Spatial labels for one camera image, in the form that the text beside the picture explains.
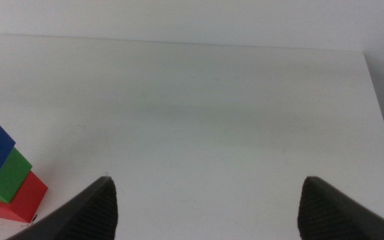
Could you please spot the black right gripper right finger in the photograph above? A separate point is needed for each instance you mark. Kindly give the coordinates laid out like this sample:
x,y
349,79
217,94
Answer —
x,y
328,216

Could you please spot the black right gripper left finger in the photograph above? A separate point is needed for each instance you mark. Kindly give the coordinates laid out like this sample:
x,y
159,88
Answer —
x,y
88,216

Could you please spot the red cube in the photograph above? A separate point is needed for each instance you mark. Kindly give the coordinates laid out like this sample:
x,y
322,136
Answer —
x,y
27,203

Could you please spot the green cube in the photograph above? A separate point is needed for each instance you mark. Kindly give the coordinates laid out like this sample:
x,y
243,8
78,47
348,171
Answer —
x,y
10,181

